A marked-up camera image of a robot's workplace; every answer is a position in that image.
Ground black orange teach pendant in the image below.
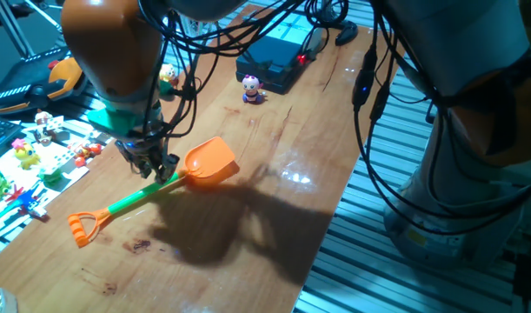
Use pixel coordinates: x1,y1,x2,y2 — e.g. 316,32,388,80
0,45,88,115

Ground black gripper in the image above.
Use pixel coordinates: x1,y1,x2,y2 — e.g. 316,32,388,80
116,130,181,185

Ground small doll toy purple buns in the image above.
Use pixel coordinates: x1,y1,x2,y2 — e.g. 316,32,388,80
241,74,266,105

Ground brown white figure toy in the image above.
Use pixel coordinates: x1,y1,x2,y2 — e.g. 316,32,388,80
32,109,65,147

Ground pale ribboned gift box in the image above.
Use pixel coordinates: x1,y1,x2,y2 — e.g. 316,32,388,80
264,9,325,57

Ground red blue plane toy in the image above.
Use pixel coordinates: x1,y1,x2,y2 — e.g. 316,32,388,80
3,184,49,221

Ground black cable bundle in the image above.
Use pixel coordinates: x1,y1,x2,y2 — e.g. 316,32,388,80
136,0,531,238

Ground dark blue box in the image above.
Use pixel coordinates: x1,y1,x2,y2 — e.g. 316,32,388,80
235,34,309,96

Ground small green toy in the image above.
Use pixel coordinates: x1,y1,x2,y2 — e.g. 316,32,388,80
37,167,64,186

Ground white paper sheet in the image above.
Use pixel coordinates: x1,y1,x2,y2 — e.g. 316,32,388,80
0,130,90,247

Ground grey metal tripod leg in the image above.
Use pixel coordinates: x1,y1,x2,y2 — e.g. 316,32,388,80
0,0,36,60
23,0,66,28

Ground black stand base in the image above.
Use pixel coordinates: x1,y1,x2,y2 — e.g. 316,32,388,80
321,0,360,47

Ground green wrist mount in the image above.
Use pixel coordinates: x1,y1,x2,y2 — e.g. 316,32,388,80
87,106,163,138

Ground black usb connector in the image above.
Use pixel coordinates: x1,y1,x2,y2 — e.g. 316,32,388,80
351,43,376,112
368,80,390,123

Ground yellow white animal toy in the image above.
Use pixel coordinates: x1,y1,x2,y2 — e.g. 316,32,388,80
159,63,180,87

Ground red yellow toy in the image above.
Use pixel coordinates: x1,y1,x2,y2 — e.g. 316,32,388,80
72,142,103,158

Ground orange green toy shovel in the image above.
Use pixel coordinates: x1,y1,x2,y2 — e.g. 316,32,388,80
67,136,241,249

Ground yellow chick toy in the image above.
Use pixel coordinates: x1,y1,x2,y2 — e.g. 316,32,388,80
11,137,42,170

